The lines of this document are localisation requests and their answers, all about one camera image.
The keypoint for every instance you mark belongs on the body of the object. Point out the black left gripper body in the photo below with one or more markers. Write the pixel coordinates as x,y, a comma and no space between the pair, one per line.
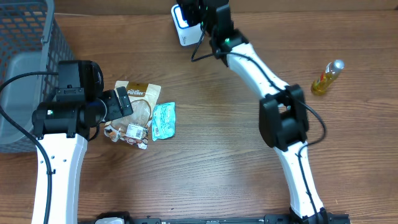
113,108

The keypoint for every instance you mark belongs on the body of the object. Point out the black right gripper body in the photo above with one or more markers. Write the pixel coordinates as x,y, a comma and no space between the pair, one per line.
193,8

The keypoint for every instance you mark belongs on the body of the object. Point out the beige brown snack packet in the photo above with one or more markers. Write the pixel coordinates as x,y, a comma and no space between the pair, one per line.
134,129

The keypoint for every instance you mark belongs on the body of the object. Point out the teal snack packet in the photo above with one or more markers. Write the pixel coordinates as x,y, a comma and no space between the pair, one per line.
163,121

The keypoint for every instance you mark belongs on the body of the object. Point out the silver capped amber bottle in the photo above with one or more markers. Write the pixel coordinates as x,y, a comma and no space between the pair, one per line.
330,74

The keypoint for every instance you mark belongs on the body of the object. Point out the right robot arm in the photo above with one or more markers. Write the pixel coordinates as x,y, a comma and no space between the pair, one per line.
283,120

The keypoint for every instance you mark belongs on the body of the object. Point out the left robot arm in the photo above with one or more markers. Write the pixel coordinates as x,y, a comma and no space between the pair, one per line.
62,127

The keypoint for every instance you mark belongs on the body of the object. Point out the white barcode scanner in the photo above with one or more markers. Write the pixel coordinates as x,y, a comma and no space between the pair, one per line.
188,35

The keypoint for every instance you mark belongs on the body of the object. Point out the grey plastic shopping basket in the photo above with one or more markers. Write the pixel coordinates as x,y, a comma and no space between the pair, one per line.
31,41

